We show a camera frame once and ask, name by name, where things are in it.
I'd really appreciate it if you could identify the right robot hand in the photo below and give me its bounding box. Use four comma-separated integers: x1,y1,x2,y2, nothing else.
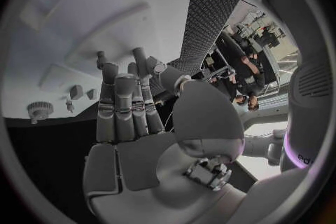
82,55,246,224

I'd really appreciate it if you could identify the grey long cylinder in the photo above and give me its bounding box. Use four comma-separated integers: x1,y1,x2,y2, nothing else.
132,46,151,80

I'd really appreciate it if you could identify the cluttered workshop desk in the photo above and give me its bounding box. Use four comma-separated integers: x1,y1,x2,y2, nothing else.
235,11,288,49

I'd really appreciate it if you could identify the small grey block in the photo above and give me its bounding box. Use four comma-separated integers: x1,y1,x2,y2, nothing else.
86,88,98,101

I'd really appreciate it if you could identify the person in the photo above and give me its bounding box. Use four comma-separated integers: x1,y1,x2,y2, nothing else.
230,47,268,113

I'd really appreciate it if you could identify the white cable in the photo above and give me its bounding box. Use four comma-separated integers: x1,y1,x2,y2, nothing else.
163,109,176,133

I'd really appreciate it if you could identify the grey gear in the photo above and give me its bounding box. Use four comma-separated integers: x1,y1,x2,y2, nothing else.
26,101,55,125

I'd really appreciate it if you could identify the white task board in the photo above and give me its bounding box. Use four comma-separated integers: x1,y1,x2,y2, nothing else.
1,0,197,124

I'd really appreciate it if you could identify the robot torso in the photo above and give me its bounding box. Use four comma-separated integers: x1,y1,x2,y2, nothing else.
264,0,336,176

